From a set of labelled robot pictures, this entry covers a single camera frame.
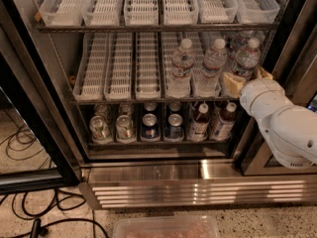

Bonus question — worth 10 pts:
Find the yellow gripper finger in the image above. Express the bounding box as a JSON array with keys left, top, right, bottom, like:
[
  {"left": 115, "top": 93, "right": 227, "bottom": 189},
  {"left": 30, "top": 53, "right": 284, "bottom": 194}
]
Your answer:
[
  {"left": 223, "top": 72, "right": 247, "bottom": 98},
  {"left": 255, "top": 65, "right": 273, "bottom": 79}
]

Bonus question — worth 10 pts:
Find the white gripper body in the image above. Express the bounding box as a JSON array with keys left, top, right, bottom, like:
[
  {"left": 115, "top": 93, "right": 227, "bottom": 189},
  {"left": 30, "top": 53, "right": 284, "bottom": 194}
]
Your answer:
[{"left": 240, "top": 78, "right": 293, "bottom": 118}]

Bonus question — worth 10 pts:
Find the water bottle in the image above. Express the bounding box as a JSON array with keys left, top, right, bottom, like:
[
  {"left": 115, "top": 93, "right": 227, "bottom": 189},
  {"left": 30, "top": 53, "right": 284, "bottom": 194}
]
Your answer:
[
  {"left": 198, "top": 39, "right": 227, "bottom": 97},
  {"left": 228, "top": 31, "right": 254, "bottom": 60},
  {"left": 229, "top": 38, "right": 261, "bottom": 80},
  {"left": 168, "top": 39, "right": 195, "bottom": 98}
]

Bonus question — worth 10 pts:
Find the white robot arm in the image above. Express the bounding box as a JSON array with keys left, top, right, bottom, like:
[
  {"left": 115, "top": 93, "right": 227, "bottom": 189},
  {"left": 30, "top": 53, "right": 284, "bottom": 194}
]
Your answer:
[{"left": 221, "top": 71, "right": 317, "bottom": 170}]

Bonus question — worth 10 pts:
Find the right brown tea bottle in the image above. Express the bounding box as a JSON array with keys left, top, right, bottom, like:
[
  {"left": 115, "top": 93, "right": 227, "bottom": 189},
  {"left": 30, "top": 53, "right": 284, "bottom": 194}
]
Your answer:
[{"left": 210, "top": 102, "right": 237, "bottom": 141}]

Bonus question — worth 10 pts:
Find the brown tea bottle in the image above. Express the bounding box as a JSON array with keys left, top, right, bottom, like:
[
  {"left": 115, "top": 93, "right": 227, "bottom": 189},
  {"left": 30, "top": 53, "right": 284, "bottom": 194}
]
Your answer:
[
  {"left": 210, "top": 102, "right": 237, "bottom": 141},
  {"left": 188, "top": 102, "right": 210, "bottom": 142}
]

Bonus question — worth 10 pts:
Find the left brown tea bottle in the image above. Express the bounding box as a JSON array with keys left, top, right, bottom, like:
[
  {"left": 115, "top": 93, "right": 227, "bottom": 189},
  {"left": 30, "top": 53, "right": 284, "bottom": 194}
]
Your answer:
[{"left": 188, "top": 102, "right": 210, "bottom": 142}]

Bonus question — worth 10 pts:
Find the stainless steel fridge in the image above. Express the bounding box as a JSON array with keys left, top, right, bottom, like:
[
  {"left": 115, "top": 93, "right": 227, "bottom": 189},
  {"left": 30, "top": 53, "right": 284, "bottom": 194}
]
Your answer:
[{"left": 0, "top": 0, "right": 316, "bottom": 209}]

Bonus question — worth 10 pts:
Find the fridge glass door left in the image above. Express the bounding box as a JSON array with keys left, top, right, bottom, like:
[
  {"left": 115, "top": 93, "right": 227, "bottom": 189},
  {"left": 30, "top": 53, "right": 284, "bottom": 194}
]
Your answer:
[{"left": 0, "top": 29, "right": 81, "bottom": 194}]

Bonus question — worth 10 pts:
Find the tray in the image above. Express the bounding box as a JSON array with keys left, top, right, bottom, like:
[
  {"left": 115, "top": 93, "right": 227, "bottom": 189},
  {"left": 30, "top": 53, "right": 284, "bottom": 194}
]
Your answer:
[
  {"left": 82, "top": 0, "right": 123, "bottom": 27},
  {"left": 161, "top": 33, "right": 182, "bottom": 98},
  {"left": 162, "top": 0, "right": 199, "bottom": 26},
  {"left": 104, "top": 33, "right": 133, "bottom": 100},
  {"left": 236, "top": 0, "right": 279, "bottom": 24},
  {"left": 135, "top": 33, "right": 160, "bottom": 99},
  {"left": 197, "top": 0, "right": 238, "bottom": 24},
  {"left": 184, "top": 32, "right": 221, "bottom": 98},
  {"left": 211, "top": 30, "right": 265, "bottom": 98},
  {"left": 73, "top": 33, "right": 109, "bottom": 101},
  {"left": 124, "top": 0, "right": 159, "bottom": 26},
  {"left": 40, "top": 0, "right": 84, "bottom": 27}
]

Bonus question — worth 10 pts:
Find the blue can behind glass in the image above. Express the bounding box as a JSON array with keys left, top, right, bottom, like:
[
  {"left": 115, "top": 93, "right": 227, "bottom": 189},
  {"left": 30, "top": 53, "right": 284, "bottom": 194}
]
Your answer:
[{"left": 307, "top": 94, "right": 317, "bottom": 113}]

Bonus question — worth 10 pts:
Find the rear blue pepsi can right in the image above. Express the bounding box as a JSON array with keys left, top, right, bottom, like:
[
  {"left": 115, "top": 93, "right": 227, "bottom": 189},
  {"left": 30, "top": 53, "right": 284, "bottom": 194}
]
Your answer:
[{"left": 166, "top": 102, "right": 182, "bottom": 115}]

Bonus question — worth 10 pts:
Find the blue pepsi can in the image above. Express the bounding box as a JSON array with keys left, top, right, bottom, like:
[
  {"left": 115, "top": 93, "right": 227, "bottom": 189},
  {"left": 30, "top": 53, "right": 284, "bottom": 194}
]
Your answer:
[
  {"left": 143, "top": 102, "right": 158, "bottom": 114},
  {"left": 165, "top": 113, "right": 184, "bottom": 141},
  {"left": 141, "top": 113, "right": 159, "bottom": 142},
  {"left": 166, "top": 102, "right": 182, "bottom": 115}
]

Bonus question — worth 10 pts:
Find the rear blue pepsi can left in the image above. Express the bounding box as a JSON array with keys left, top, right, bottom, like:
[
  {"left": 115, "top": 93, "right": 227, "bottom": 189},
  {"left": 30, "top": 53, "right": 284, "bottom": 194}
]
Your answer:
[{"left": 143, "top": 102, "right": 158, "bottom": 114}]

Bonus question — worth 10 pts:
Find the rear silver can right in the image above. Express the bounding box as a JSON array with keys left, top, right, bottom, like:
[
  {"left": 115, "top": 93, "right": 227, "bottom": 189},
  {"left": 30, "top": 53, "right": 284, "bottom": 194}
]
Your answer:
[{"left": 119, "top": 103, "right": 135, "bottom": 117}]

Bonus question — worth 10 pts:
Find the right silver soda can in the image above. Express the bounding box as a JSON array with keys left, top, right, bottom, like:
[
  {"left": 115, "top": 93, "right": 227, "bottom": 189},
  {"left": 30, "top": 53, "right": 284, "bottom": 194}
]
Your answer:
[{"left": 116, "top": 115, "right": 136, "bottom": 143}]

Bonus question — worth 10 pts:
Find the silver soda can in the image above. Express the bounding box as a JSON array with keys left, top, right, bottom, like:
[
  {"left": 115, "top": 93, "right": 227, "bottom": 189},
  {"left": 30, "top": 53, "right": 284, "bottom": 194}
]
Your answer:
[
  {"left": 116, "top": 115, "right": 136, "bottom": 143},
  {"left": 89, "top": 116, "right": 112, "bottom": 145}
]

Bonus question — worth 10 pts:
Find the rear silver can left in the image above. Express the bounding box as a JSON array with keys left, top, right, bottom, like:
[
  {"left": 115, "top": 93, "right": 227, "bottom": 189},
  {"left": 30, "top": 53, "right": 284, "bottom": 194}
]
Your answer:
[{"left": 94, "top": 104, "right": 111, "bottom": 119}]

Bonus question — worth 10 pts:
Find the left silver soda can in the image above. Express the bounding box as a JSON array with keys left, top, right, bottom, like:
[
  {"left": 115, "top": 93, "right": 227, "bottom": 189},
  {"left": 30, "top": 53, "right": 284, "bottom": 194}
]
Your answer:
[{"left": 89, "top": 116, "right": 112, "bottom": 145}]

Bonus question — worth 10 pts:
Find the clear plastic container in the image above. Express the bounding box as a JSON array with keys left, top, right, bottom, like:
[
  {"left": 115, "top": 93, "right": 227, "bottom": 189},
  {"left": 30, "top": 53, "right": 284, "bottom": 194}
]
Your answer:
[{"left": 112, "top": 215, "right": 220, "bottom": 238}]

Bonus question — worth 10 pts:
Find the middle wire shelf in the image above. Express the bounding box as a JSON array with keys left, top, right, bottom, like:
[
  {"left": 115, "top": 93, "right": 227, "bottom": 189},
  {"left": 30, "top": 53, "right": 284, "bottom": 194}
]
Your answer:
[{"left": 70, "top": 96, "right": 239, "bottom": 105}]

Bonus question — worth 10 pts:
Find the wire shelf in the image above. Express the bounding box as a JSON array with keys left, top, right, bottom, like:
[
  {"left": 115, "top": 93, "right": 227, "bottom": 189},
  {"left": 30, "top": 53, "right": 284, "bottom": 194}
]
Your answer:
[
  {"left": 37, "top": 23, "right": 278, "bottom": 33},
  {"left": 70, "top": 96, "right": 239, "bottom": 105}
]

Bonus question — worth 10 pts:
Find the top wire shelf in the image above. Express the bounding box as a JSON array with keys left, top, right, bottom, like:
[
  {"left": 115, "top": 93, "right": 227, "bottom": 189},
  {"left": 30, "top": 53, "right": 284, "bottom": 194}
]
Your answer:
[{"left": 37, "top": 23, "right": 278, "bottom": 33}]

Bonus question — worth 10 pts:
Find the black floor cable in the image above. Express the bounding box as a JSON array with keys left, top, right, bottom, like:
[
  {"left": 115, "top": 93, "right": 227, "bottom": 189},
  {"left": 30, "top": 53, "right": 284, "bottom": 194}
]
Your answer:
[{"left": 0, "top": 122, "right": 110, "bottom": 238}]

